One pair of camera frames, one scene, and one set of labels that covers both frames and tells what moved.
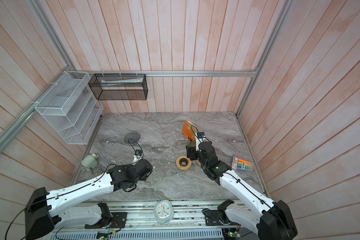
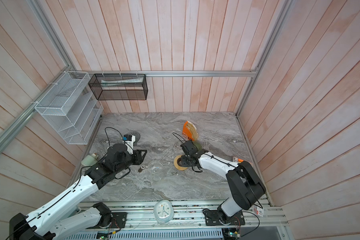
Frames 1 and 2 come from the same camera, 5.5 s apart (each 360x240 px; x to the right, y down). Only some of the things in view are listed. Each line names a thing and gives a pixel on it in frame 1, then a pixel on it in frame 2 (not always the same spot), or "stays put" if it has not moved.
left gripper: (147, 166) -> (139, 156)
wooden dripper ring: (183, 158) stays put
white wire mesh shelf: (70, 106) stays put
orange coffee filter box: (189, 130) stays put
